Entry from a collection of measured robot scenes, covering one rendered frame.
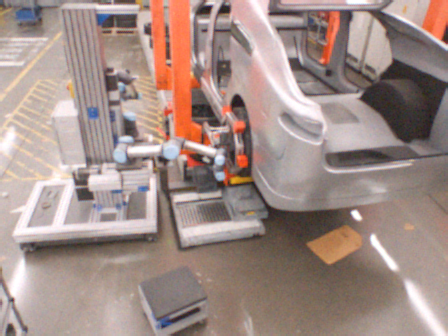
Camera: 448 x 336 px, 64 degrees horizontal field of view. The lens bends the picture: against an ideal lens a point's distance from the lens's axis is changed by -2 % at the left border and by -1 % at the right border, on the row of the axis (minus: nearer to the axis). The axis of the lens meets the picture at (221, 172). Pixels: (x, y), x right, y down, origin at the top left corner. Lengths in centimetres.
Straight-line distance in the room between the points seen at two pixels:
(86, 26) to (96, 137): 91
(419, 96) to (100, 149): 298
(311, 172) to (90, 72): 183
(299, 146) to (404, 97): 164
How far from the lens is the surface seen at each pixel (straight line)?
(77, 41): 303
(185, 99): 359
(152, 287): 279
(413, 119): 379
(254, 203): 370
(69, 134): 327
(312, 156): 244
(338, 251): 370
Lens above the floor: 249
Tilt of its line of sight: 33 degrees down
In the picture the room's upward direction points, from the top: 2 degrees clockwise
